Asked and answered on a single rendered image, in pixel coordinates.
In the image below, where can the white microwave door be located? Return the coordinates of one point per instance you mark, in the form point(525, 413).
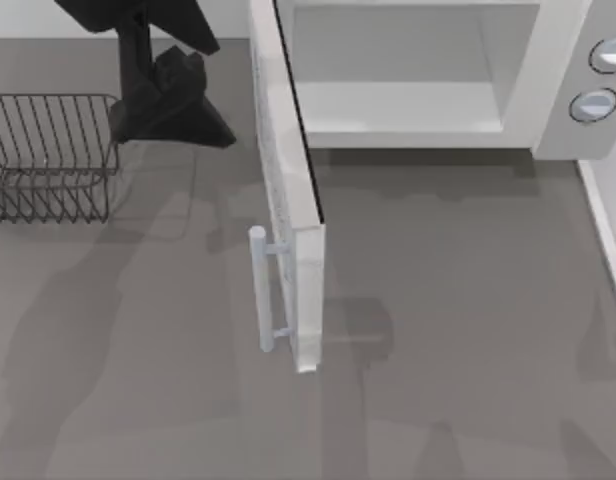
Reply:
point(300, 280)

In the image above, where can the pale microwave oven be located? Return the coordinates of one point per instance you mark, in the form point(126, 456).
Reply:
point(553, 100)

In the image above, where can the grey microwave knob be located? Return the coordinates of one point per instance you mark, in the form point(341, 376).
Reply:
point(593, 105)
point(610, 55)

